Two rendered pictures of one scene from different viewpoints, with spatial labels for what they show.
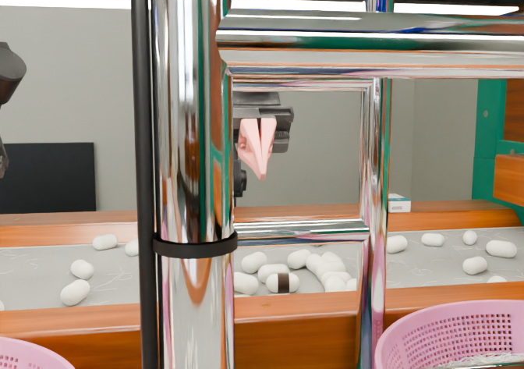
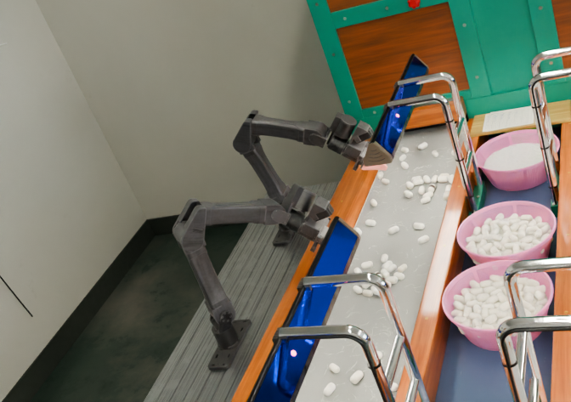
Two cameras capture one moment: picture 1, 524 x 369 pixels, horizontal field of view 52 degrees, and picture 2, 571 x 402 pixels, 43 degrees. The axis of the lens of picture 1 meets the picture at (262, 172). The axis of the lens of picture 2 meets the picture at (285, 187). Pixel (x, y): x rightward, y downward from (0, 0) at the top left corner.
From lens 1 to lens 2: 2.11 m
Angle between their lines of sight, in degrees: 52
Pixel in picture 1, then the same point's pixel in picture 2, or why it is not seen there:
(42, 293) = (407, 237)
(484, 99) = (345, 96)
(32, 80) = not seen: outside the picture
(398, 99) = (77, 106)
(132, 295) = (419, 218)
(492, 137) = (358, 110)
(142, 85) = (542, 134)
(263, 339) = not seen: hidden behind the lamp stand
